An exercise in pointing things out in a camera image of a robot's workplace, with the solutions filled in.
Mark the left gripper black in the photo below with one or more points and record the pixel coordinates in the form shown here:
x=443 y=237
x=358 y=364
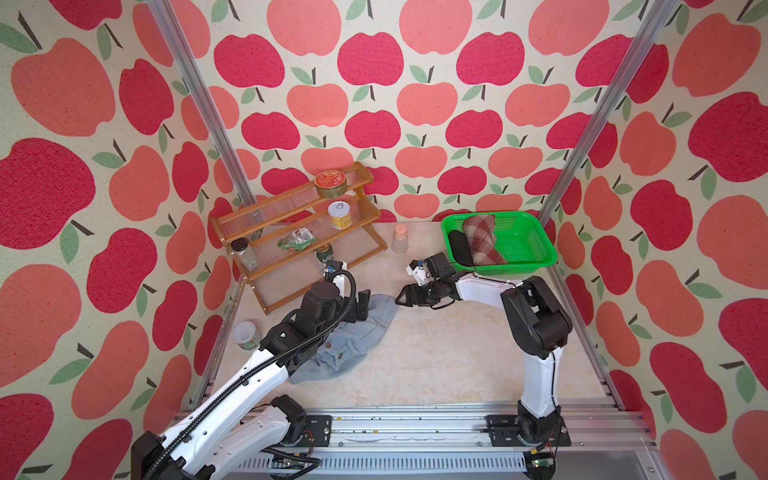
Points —
x=354 y=313

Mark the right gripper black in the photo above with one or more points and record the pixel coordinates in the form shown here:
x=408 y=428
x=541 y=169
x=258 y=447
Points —
x=412 y=298

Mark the light denim skirt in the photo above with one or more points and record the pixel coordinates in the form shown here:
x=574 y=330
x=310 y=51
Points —
x=349 y=344

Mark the black skirt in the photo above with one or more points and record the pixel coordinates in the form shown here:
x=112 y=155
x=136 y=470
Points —
x=460 y=248

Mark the red plaid skirt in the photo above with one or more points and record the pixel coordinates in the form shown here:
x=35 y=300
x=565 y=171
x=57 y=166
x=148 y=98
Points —
x=480 y=234

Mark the green plastic basket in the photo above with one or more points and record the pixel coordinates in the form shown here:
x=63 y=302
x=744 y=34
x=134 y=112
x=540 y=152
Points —
x=520 y=239

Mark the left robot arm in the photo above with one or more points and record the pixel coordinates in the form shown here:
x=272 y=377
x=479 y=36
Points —
x=218 y=436

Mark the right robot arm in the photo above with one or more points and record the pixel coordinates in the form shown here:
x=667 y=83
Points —
x=539 y=325

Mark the pink-cap clear bottle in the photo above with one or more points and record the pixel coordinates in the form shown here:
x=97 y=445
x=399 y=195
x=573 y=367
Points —
x=399 y=242

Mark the green snack packet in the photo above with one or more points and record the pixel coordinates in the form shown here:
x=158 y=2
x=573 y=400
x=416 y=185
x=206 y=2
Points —
x=297 y=240

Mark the wooden two-tier shelf rack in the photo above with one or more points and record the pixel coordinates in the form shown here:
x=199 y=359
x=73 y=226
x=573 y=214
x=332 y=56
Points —
x=280 y=275

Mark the white small cup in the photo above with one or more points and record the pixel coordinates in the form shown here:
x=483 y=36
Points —
x=246 y=335

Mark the black-cap spice jar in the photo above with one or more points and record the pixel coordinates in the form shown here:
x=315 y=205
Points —
x=242 y=249

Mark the red-lid tin can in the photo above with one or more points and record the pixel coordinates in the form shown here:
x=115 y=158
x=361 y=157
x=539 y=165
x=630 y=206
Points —
x=331 y=184

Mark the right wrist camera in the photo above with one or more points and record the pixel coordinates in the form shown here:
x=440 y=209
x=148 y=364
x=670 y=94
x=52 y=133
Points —
x=418 y=270

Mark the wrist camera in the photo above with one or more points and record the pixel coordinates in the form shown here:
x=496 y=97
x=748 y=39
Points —
x=418 y=270
x=331 y=274

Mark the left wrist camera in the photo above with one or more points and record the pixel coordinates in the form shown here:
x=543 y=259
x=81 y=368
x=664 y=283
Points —
x=331 y=274

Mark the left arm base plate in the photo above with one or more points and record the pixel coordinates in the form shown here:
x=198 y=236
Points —
x=310 y=430

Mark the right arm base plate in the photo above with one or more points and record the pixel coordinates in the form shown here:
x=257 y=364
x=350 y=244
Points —
x=504 y=431

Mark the left aluminium corner post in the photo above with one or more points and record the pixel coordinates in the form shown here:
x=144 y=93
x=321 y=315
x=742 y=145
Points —
x=170 y=27

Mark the aluminium corner post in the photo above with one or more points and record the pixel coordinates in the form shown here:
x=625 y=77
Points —
x=651 y=27
x=170 y=27

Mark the right aluminium corner post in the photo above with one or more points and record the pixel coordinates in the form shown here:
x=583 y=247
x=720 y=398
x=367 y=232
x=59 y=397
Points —
x=651 y=27

